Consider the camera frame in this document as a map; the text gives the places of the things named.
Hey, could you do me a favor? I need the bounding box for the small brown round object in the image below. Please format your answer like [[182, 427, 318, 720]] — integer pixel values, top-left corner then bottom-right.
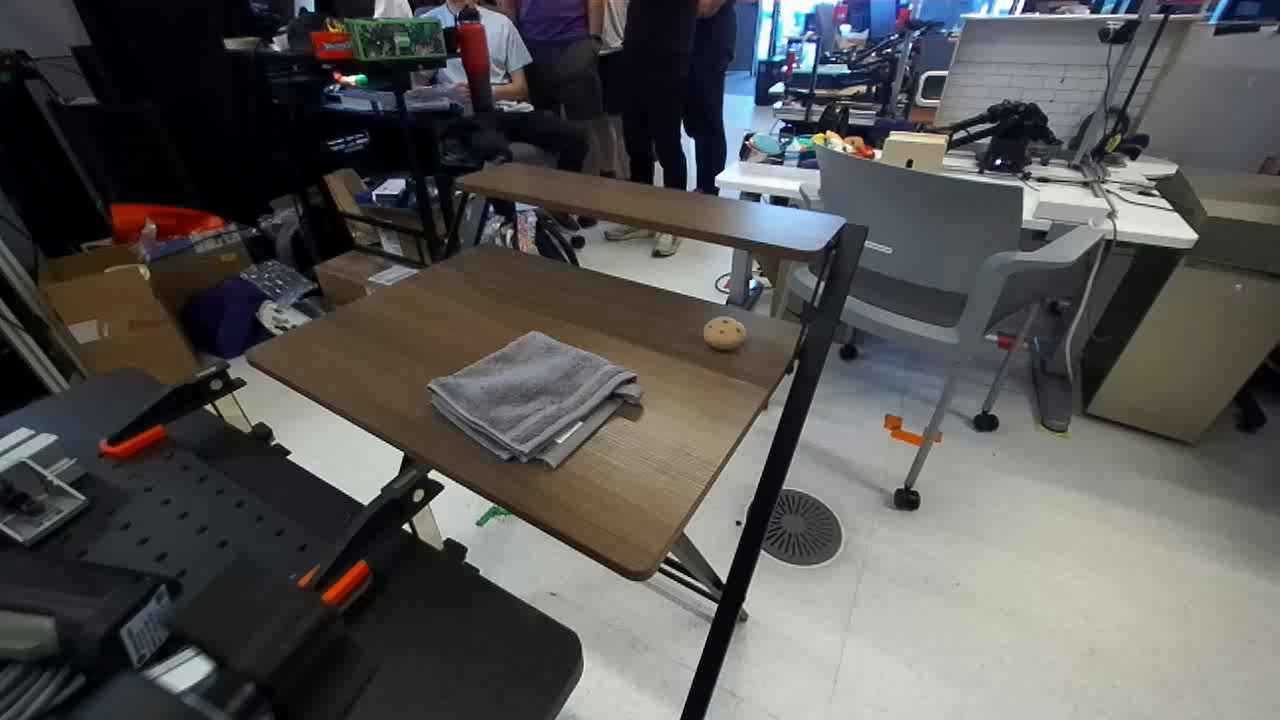
[[702, 312, 751, 355]]

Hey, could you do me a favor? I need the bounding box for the grey cloth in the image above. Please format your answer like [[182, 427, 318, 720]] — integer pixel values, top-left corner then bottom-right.
[[424, 328, 645, 473]]

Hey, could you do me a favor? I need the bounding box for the white office desk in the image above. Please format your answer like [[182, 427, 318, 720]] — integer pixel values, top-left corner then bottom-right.
[[711, 148, 1205, 256]]

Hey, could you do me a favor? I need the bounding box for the round floor drain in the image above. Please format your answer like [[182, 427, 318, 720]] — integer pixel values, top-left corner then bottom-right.
[[761, 486, 848, 566]]

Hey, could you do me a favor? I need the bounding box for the person in black clothes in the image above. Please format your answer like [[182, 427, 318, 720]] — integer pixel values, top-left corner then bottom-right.
[[620, 0, 741, 194]]

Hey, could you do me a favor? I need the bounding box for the black metal rack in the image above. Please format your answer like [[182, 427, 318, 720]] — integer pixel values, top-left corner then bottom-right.
[[311, 56, 463, 265]]

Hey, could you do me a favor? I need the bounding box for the small cardboard box white label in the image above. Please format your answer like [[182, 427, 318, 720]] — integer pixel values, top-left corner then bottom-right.
[[311, 249, 424, 312]]

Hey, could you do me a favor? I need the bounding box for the grey office chair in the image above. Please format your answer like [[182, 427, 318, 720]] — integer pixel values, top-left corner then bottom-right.
[[813, 148, 1114, 516]]

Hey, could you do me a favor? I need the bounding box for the person in purple shirt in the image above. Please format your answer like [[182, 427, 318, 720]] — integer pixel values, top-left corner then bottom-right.
[[518, 0, 633, 179]]

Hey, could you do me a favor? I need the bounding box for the person in white shirt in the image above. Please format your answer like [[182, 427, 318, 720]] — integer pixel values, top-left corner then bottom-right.
[[415, 0, 538, 110]]

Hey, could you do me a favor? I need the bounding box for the black perforated workbench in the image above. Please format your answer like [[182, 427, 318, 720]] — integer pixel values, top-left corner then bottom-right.
[[0, 368, 590, 720]]

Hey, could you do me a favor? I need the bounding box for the small tan box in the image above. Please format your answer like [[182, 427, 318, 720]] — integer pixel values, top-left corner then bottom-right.
[[877, 126, 952, 173]]

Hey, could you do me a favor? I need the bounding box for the patterned white grey item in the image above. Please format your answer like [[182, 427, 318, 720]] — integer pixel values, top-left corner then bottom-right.
[[237, 256, 320, 337]]

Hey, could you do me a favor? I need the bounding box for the green circuit board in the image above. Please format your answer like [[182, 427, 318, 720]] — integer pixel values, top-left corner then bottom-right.
[[347, 10, 454, 68]]

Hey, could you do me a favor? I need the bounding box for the dark blue bag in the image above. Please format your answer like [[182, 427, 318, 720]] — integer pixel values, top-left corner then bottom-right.
[[178, 272, 272, 358]]

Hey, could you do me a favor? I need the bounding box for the black desktop device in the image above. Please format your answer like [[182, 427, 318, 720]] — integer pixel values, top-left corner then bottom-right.
[[947, 101, 1066, 176]]

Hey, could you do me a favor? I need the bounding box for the light grey partition panel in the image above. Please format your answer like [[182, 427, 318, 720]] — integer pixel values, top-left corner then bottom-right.
[[934, 10, 1165, 148]]

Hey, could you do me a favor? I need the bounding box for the orange red bag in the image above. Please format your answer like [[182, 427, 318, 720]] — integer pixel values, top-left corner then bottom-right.
[[107, 199, 231, 249]]

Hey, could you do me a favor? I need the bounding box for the black tripod stand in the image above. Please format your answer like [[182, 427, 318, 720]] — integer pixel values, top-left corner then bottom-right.
[[1073, 0, 1176, 173]]

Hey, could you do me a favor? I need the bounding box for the large cardboard box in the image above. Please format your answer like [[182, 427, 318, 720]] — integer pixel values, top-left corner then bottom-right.
[[36, 234, 258, 392]]

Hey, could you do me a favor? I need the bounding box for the beige cabinet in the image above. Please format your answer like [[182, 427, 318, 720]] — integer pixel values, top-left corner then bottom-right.
[[1082, 166, 1280, 446]]

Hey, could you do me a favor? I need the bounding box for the small printed card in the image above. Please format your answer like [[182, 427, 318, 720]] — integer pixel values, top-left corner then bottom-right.
[[0, 457, 91, 548]]

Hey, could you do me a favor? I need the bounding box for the black flat case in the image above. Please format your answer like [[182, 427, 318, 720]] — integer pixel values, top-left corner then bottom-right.
[[0, 540, 178, 670]]

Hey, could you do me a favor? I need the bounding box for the black clamp orange handle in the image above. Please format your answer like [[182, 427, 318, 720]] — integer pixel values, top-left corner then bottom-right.
[[98, 364, 252, 468], [291, 463, 449, 615]]

